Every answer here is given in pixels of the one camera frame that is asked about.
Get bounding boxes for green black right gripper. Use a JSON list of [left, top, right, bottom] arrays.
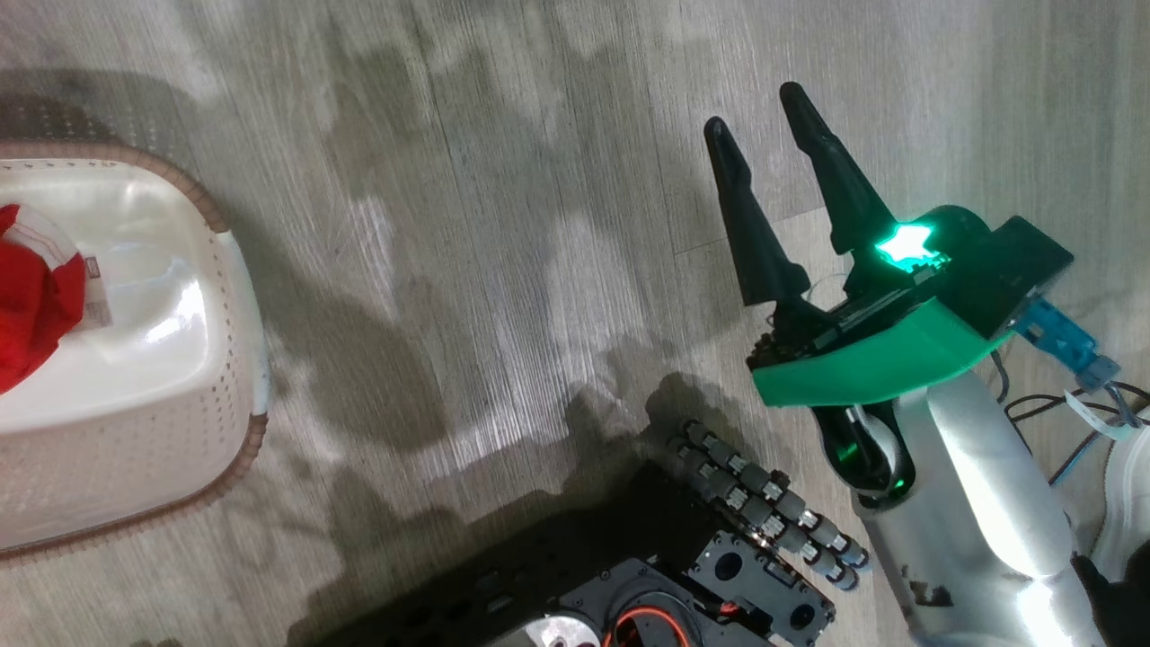
[[703, 81, 1014, 409]]

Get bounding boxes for red and white garment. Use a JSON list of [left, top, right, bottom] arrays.
[[0, 203, 88, 396]]

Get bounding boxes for cream perforated laundry basket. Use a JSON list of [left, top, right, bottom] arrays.
[[0, 139, 270, 563]]

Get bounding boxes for product label sticker in basket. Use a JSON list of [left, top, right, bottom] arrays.
[[83, 255, 113, 329]]

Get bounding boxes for right arm cable blue connector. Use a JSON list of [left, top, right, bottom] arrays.
[[988, 297, 1150, 491]]

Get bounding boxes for white cable label tag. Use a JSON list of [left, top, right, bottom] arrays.
[[1065, 388, 1137, 441]]

